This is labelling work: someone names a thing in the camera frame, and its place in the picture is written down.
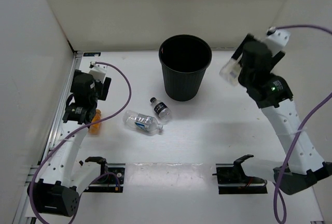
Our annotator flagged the tall clear white-label bottle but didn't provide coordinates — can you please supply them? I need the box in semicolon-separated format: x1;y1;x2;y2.
219;58;242;87

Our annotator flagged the orange juice bottle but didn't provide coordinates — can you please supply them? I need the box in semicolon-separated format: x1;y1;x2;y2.
88;109;102;135

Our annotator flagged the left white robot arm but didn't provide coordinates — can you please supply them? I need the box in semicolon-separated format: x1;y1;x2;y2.
27;65;111;217

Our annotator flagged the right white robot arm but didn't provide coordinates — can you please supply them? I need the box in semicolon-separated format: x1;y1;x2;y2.
231;31;331;195

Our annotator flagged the black ribbed waste bin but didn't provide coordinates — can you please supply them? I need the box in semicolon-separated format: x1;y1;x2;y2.
158;34;212;102

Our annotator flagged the clear crushed water bottle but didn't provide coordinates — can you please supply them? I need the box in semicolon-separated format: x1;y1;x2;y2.
122;110;163;134

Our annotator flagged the small black label bottle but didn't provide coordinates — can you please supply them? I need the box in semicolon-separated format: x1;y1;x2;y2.
150;97;172;122

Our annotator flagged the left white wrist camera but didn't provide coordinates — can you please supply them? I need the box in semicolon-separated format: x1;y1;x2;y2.
88;62;107;82

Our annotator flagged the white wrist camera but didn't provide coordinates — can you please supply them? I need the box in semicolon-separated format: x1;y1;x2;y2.
262;27;291;56
88;62;107;82

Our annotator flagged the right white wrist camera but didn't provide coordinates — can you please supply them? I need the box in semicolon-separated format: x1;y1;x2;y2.
262;27;291;56

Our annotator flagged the aluminium frame rail left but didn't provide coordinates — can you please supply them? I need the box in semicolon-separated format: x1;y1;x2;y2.
36;51;83;165

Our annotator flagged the aluminium frame rail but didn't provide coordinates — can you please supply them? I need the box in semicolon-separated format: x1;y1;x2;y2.
12;165;38;224
36;51;83;165

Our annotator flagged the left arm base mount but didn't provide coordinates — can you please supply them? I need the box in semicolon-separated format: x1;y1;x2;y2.
84;163;126;193

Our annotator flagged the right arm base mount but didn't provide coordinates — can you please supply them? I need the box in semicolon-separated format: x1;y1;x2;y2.
212;164;268;195

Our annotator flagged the aluminium frame rail front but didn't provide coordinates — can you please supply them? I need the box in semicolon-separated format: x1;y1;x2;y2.
12;165;38;224

